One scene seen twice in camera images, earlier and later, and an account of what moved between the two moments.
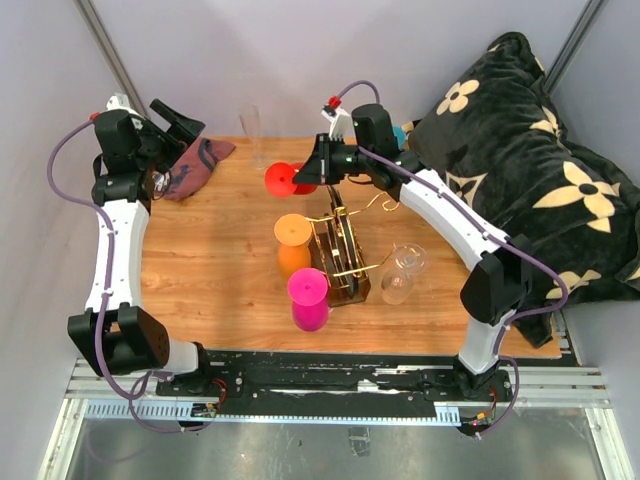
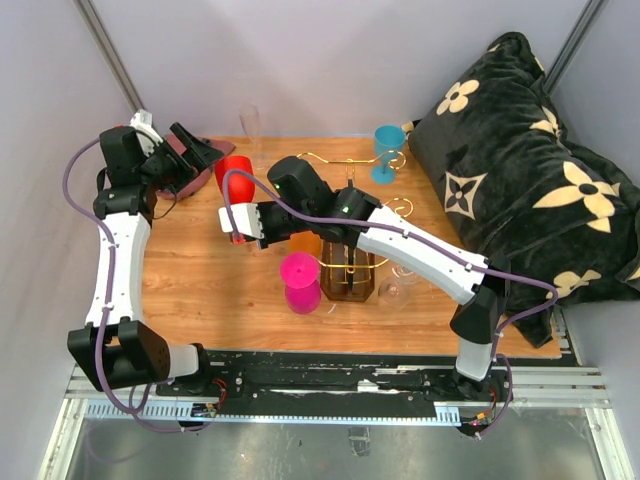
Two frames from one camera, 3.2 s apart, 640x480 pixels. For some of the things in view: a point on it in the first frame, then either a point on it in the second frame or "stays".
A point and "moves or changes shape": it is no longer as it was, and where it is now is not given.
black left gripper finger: x=185 y=136 → x=174 y=151
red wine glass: x=279 y=180 → x=241 y=188
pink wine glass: x=308 y=290 moves or changes shape
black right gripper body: x=341 y=159 → x=279 y=222
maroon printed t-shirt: x=192 y=170 stays
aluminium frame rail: x=123 y=77 stays
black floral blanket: x=493 y=143 stays
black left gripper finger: x=194 y=125 → x=206 y=153
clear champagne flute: x=250 y=122 stays
